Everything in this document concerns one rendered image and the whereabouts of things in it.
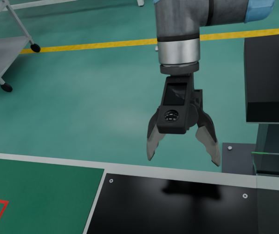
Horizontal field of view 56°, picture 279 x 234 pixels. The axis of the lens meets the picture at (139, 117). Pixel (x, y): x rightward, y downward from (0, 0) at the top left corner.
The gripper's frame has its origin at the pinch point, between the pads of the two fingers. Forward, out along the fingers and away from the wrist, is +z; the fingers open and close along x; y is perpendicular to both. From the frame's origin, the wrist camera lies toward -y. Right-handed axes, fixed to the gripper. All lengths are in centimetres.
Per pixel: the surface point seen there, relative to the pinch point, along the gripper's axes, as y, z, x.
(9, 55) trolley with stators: 147, -10, 185
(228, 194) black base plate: 2.1, 7.4, -8.9
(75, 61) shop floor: 166, 1, 128
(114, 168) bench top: 7.1, 7.0, 19.1
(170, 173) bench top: 7.0, 7.1, 4.5
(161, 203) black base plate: -1.1, 9.3, 4.7
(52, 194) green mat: -0.9, 11.4, 33.7
